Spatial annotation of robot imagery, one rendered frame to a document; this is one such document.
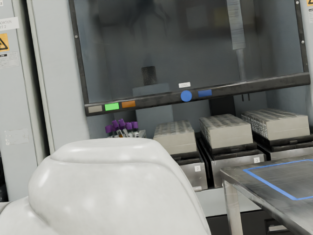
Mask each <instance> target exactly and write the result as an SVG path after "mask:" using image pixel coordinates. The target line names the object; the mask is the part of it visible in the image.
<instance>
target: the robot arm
mask: <svg viewBox="0 0 313 235"><path fill-rule="evenodd" d="M27 188H28V196H27V197H24V198H21V199H19V200H16V201H11V202H0V235H211V232H210V229H209V226H208V223H207V220H206V217H205V215H204V212H203V210H202V207H201V205H200V202H199V200H198V198H197V196H196V194H195V192H194V190H193V188H192V186H191V184H190V182H189V180H188V179H187V177H186V175H185V174H184V172H183V171H182V169H181V167H180V166H179V165H178V164H177V162H176V161H175V160H174V159H173V158H172V157H171V156H170V155H169V153H168V152H167V151H166V150H165V149H164V148H163V146H162V145H161V144H160V143H159V142H157V141H155V140H152V139H148V138H100V139H89V140H82V141H76V142H72V143H68V144H65V145H64V146H62V147H60V148H59V149H58V150H57V151H55V152H54V153H53V154H52V155H50V156H48V157H46V158H45V159H44V160H43V161H42V162H41V163H40V164H39V165H38V167H37V168H36V170H35V171H34V172H33V174H32V175H31V177H30V178H29V181H28V185H27Z"/></svg>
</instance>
